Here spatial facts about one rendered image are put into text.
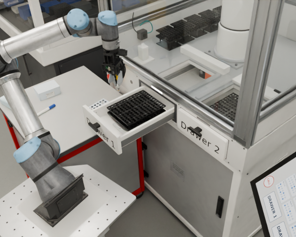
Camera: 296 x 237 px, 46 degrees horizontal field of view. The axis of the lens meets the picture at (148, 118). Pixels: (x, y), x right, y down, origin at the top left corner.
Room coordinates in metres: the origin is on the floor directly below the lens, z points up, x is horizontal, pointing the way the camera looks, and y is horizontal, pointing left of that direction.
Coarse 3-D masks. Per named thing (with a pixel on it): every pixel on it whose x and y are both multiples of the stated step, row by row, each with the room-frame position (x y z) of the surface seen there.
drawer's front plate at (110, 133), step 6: (84, 108) 1.29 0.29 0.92; (84, 114) 1.30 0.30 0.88; (90, 114) 1.24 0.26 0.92; (96, 114) 1.23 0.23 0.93; (90, 120) 1.25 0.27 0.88; (96, 120) 1.20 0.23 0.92; (102, 120) 1.19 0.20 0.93; (102, 126) 1.16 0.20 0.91; (108, 126) 1.14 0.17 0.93; (102, 132) 1.17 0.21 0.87; (108, 132) 1.13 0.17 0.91; (114, 132) 1.10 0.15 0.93; (102, 138) 1.18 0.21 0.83; (108, 138) 1.13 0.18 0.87; (114, 138) 1.09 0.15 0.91; (108, 144) 1.14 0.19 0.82; (114, 144) 1.10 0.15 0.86; (120, 144) 1.08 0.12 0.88; (114, 150) 1.10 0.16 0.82; (120, 150) 1.08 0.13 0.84
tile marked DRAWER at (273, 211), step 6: (264, 198) 0.68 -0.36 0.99; (270, 198) 0.67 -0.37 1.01; (276, 198) 0.66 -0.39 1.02; (270, 204) 0.65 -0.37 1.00; (276, 204) 0.64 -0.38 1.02; (270, 210) 0.63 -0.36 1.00; (276, 210) 0.62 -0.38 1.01; (270, 216) 0.61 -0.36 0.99; (276, 216) 0.60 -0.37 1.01; (270, 222) 0.60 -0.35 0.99
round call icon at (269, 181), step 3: (270, 174) 0.75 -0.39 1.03; (267, 177) 0.75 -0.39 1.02; (270, 177) 0.74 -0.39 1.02; (273, 177) 0.73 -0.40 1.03; (264, 180) 0.75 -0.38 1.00; (267, 180) 0.74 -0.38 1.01; (270, 180) 0.73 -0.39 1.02; (273, 180) 0.72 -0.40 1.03; (264, 183) 0.73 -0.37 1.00; (267, 183) 0.73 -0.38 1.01; (270, 183) 0.72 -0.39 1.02; (273, 183) 0.71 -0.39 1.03; (264, 186) 0.72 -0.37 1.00; (267, 186) 0.72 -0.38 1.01; (270, 186) 0.71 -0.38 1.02
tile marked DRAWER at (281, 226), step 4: (280, 224) 0.57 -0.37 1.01; (284, 224) 0.57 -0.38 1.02; (272, 228) 0.58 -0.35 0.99; (276, 228) 0.57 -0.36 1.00; (280, 228) 0.56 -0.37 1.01; (284, 228) 0.56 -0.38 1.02; (276, 232) 0.56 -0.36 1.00; (280, 232) 0.55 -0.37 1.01; (284, 232) 0.55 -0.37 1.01; (276, 236) 0.55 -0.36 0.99; (280, 236) 0.54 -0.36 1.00; (284, 236) 0.54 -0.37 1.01; (288, 236) 0.53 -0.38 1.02
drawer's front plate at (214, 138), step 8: (184, 112) 1.22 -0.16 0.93; (184, 120) 1.21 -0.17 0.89; (192, 120) 1.17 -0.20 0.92; (208, 128) 1.10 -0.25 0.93; (192, 136) 1.16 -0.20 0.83; (208, 136) 1.09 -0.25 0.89; (216, 136) 1.05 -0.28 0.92; (216, 144) 1.05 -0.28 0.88; (224, 144) 1.02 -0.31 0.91; (216, 152) 1.05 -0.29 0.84; (224, 152) 1.01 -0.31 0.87
